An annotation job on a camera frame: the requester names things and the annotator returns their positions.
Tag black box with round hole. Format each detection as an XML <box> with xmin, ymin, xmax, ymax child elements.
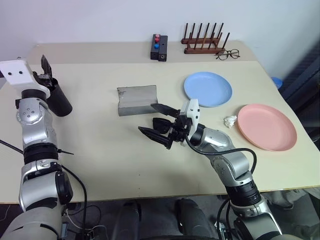
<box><xmin>157</xmin><ymin>35</ymin><xmax>169</xmax><ymax>62</ymax></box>

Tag blue plate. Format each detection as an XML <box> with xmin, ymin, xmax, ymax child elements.
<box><xmin>183</xmin><ymin>71</ymin><xmax>233</xmax><ymax>109</ymax></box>

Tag white crumpled tissue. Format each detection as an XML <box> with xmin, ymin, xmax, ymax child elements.
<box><xmin>223</xmin><ymin>115</ymin><xmax>238</xmax><ymax>129</ymax></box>

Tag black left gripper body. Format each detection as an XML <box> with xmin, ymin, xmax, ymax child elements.
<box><xmin>32</xmin><ymin>71</ymin><xmax>59</xmax><ymax>89</ymax></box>

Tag blue round lid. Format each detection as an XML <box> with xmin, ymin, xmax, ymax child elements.
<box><xmin>271</xmin><ymin>76</ymin><xmax>285</xmax><ymax>91</ymax></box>

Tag dark rounded shape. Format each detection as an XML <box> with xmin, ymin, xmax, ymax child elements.
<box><xmin>175</xmin><ymin>196</ymin><xmax>214</xmax><ymax>240</ymax></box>

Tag black box with coloured caps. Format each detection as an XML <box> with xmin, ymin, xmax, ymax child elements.
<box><xmin>150</xmin><ymin>34</ymin><xmax>161</xmax><ymax>61</ymax></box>

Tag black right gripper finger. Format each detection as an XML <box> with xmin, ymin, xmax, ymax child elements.
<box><xmin>137</xmin><ymin>126</ymin><xmax>173</xmax><ymax>151</ymax></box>
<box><xmin>150</xmin><ymin>103</ymin><xmax>181</xmax><ymax>118</ymax></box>

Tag black sunglasses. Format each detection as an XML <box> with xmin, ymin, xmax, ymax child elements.
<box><xmin>152</xmin><ymin>117</ymin><xmax>176</xmax><ymax>135</ymax></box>

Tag black ribbed panel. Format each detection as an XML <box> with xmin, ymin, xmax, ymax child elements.
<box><xmin>282</xmin><ymin>48</ymin><xmax>320</xmax><ymax>142</ymax></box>

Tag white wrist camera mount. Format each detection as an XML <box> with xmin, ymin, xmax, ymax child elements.
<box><xmin>0</xmin><ymin>59</ymin><xmax>50</xmax><ymax>97</ymax></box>
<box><xmin>180</xmin><ymin>98</ymin><xmax>201</xmax><ymax>147</ymax></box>

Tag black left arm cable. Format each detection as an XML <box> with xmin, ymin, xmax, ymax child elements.
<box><xmin>59</xmin><ymin>166</ymin><xmax>89</xmax><ymax>240</ymax></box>

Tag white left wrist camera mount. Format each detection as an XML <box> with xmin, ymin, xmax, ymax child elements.
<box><xmin>0</xmin><ymin>59</ymin><xmax>50</xmax><ymax>97</ymax></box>

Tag pink plate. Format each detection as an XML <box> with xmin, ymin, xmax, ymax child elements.
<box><xmin>236</xmin><ymin>103</ymin><xmax>298</xmax><ymax>153</ymax></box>

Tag grey folded cloth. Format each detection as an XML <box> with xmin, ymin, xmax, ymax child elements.
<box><xmin>116</xmin><ymin>84</ymin><xmax>159</xmax><ymax>118</ymax></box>

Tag black-framed clear eyeglasses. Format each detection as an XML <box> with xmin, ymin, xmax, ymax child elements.
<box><xmin>215</xmin><ymin>48</ymin><xmax>241</xmax><ymax>61</ymax></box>

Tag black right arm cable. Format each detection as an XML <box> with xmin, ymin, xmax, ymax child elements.
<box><xmin>184</xmin><ymin>136</ymin><xmax>259</xmax><ymax>181</ymax></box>

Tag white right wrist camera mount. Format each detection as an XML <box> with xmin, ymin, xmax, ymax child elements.
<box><xmin>180</xmin><ymin>98</ymin><xmax>201</xmax><ymax>147</ymax></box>

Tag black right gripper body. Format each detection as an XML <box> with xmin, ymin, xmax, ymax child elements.
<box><xmin>169</xmin><ymin>115</ymin><xmax>192</xmax><ymax>143</ymax></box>

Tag black cylindrical cup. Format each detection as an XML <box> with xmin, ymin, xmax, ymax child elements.
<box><xmin>46</xmin><ymin>78</ymin><xmax>74</xmax><ymax>117</ymax></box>

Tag brown wooden plate rack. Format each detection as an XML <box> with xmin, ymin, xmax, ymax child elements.
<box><xmin>180</xmin><ymin>22</ymin><xmax>231</xmax><ymax>55</ymax></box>

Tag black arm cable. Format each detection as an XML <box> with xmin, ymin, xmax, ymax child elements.
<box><xmin>59</xmin><ymin>166</ymin><xmax>89</xmax><ymax>240</ymax></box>
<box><xmin>184</xmin><ymin>136</ymin><xmax>259</xmax><ymax>181</ymax></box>

